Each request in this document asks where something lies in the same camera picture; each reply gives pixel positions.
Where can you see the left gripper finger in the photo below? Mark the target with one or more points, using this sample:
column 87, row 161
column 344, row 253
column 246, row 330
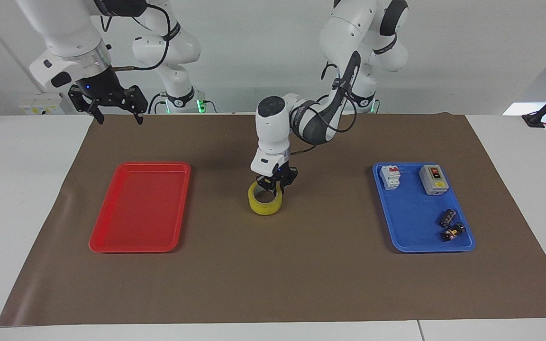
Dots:
column 286, row 183
column 265, row 183

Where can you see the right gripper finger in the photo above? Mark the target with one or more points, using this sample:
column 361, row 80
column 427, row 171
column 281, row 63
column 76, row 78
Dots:
column 136, row 100
column 86, row 100

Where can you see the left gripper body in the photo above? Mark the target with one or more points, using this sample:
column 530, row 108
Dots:
column 284, row 171

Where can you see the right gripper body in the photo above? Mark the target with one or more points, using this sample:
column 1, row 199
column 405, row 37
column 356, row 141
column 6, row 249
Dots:
column 100, row 85

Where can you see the yellow tape roll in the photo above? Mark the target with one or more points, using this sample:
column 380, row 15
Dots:
column 264, row 206

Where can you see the white power strip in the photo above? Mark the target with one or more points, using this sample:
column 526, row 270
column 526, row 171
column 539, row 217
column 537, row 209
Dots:
column 40, row 105

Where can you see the white circuit breaker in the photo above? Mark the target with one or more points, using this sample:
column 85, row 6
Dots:
column 390, row 177

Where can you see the red plastic tray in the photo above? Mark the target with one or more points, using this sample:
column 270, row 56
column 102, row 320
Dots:
column 138, row 208

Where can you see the blue plastic tray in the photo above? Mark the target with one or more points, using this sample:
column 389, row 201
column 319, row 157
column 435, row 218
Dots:
column 415, row 218

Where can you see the black terminal block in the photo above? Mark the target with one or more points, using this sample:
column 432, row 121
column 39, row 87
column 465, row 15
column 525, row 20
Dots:
column 447, row 218

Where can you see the black and yellow connector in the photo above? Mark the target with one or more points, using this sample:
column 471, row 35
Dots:
column 453, row 232

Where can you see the grey switch box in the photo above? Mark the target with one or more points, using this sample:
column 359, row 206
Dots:
column 433, row 181

